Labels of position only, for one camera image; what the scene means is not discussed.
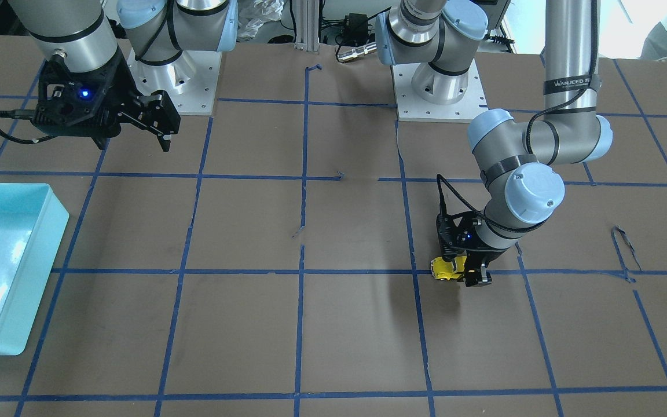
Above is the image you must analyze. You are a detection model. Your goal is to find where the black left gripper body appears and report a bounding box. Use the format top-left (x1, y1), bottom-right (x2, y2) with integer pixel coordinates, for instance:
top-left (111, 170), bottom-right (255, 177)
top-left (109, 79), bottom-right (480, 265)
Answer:
top-left (455, 235), bottom-right (507, 273)

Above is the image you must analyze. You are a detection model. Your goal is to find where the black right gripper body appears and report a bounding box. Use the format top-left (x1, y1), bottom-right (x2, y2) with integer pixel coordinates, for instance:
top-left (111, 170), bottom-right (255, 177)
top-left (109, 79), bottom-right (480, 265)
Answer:
top-left (32, 48), bottom-right (143, 150)

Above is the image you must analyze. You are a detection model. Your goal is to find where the yellow beetle toy car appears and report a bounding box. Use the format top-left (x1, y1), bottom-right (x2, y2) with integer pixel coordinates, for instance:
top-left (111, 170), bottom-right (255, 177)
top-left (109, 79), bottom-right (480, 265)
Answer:
top-left (430, 255), bottom-right (467, 281)

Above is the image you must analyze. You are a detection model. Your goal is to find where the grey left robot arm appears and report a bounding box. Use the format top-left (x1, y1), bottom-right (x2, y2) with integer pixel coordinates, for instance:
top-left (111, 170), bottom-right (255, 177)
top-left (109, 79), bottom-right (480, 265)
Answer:
top-left (374, 1), bottom-right (613, 287)

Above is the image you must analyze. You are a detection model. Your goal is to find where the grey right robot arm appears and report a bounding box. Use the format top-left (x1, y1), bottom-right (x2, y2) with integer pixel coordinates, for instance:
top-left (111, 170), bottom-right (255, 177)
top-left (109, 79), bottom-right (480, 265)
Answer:
top-left (0, 1), bottom-right (239, 152)

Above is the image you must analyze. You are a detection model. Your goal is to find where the light blue plastic bin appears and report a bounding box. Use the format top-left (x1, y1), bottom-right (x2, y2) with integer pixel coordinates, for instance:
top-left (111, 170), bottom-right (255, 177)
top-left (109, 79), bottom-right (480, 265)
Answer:
top-left (0, 183), bottom-right (69, 356)

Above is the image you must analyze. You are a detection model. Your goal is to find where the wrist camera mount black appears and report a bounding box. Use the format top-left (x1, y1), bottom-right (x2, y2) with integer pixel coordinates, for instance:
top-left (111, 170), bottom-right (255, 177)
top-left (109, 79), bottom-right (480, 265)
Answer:
top-left (436, 211), bottom-right (484, 248)

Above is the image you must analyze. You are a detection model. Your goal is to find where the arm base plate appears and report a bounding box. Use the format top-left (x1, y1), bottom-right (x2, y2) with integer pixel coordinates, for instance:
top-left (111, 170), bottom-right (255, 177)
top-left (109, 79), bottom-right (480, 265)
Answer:
top-left (391, 61), bottom-right (489, 123)
top-left (127, 50), bottom-right (223, 116)

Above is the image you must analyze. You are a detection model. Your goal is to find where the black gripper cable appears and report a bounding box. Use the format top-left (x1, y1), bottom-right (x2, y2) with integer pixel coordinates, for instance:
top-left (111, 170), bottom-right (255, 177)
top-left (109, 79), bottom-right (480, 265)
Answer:
top-left (437, 174), bottom-right (488, 224)

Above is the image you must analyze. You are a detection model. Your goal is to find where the aluminium frame post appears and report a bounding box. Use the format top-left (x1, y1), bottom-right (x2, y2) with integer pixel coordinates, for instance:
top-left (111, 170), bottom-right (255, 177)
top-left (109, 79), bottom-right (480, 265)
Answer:
top-left (289, 1), bottom-right (323, 54)

